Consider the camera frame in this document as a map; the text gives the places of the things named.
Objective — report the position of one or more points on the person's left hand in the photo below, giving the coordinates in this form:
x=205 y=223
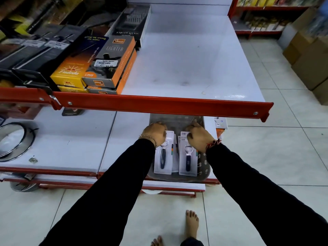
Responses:
x=153 y=133

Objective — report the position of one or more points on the person's right hand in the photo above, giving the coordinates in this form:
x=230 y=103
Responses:
x=199 y=138

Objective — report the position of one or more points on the person's left fingers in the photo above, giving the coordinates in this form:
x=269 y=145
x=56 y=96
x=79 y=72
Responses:
x=161 y=125

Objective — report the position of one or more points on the person's right fingers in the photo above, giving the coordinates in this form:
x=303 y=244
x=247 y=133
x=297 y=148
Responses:
x=191 y=129

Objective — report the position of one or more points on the bottle opener white card packet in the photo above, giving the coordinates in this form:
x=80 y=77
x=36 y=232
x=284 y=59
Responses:
x=188 y=161
x=164 y=161

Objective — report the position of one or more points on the person's left forearm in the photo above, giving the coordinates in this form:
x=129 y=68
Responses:
x=115 y=192

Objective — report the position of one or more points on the person's right forearm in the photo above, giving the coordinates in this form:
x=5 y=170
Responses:
x=256 y=199

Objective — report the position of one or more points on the grey plastic tray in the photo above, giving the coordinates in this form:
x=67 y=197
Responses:
x=176 y=121

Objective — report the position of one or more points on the red thread wristband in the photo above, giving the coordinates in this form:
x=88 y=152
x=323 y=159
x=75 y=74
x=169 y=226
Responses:
x=213 y=143

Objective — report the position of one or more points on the small white packet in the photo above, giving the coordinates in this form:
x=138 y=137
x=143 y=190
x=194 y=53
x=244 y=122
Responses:
x=221 y=123

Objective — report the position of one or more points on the orange grey lighter box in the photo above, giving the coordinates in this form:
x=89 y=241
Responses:
x=126 y=74
x=110 y=61

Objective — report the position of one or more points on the white shelf board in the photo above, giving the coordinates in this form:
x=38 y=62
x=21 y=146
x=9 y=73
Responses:
x=189 y=61

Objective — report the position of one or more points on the black hang tag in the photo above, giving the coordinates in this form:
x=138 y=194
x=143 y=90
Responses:
x=72 y=112

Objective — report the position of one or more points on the person's right foot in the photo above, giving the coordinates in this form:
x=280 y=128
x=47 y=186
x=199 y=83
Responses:
x=192 y=224

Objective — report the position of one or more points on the person's foot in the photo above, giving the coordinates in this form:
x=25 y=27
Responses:
x=157 y=242
x=192 y=224

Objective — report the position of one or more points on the yellow blue lighter box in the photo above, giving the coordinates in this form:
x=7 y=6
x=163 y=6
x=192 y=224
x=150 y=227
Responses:
x=76 y=66

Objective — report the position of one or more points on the black white grater box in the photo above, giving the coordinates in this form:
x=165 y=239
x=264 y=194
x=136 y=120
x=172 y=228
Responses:
x=133 y=23

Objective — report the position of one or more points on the person's left foot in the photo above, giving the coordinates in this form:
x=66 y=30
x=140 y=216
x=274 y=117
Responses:
x=157 y=242

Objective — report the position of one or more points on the red goods shelf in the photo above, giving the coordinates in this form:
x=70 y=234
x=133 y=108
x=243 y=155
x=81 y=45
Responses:
x=261 y=20

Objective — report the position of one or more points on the black long box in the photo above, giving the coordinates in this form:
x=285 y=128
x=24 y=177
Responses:
x=48 y=56
x=20 y=51

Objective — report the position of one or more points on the small brown cardboard box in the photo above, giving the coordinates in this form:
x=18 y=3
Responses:
x=297 y=47

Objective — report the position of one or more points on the large brown cardboard box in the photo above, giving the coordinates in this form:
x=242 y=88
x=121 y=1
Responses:
x=311 y=64

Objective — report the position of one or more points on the white brown carton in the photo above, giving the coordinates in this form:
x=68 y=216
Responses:
x=292 y=30

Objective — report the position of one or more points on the steel mesh sieve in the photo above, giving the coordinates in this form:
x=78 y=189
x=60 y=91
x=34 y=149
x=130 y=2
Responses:
x=15 y=148

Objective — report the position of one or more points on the steel bowl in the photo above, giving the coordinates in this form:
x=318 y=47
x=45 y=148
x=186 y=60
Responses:
x=23 y=187

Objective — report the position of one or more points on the long red shelf rail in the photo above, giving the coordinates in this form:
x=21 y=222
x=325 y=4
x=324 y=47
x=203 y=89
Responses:
x=164 y=105

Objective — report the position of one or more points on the red lower shelf rail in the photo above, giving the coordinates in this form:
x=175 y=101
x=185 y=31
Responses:
x=51 y=172

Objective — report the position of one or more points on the short red shelf rail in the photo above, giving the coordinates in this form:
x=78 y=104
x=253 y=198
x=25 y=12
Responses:
x=23 y=96

